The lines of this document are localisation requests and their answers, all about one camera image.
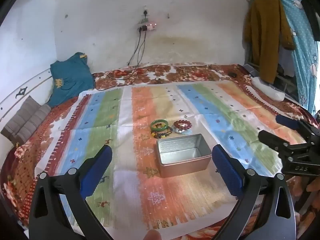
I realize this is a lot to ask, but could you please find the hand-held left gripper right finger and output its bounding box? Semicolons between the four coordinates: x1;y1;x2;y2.
211;144;298;240

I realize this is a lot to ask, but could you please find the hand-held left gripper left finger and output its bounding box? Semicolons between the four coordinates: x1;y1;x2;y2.
28;144;113;240

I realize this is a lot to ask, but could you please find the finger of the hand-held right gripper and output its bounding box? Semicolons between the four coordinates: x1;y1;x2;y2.
258;130;292;153
276;114;320;143

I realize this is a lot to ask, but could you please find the silver metal tin box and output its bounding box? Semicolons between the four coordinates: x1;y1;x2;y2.
156;133;212;178

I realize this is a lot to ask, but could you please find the red bead bracelet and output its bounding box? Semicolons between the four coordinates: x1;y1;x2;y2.
173;120;192;130

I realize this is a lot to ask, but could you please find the dark and yellow bead bracelet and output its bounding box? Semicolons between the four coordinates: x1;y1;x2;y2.
151;127;173;140

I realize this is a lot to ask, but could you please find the green jade bangle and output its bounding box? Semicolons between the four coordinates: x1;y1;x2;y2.
150;120;168;132

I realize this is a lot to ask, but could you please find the person's left hand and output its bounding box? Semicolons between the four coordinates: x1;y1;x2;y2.
145;230;162;240

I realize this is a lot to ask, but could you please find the white pillow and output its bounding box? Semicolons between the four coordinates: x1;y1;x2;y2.
251;76;286;102

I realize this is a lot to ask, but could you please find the pale hanging garment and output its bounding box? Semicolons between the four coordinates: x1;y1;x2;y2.
276;45;299;78

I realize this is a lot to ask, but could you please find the grey flat box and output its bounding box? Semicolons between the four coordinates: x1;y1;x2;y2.
244;64;260;77

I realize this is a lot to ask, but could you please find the striped colourful cloth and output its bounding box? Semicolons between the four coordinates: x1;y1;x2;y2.
35;81;307;235

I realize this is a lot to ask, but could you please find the grey folded cloth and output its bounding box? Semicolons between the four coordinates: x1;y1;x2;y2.
0;95;52;145

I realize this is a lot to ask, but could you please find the blue dotted hanging cloth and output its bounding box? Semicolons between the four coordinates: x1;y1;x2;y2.
265;0;320;115

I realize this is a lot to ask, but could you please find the mustard hanging sweater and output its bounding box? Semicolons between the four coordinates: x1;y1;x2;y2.
244;0;295;84

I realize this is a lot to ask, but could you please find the teal garment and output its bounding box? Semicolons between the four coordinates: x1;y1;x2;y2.
47;52;95;107

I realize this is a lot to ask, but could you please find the white bed headboard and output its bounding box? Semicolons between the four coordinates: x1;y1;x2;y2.
0;67;54;130

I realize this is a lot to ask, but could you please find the white power strip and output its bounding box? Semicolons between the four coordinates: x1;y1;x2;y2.
137;23;158;31

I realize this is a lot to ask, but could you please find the black cable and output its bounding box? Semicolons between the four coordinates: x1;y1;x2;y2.
100;30;142;80
125;30;147;80

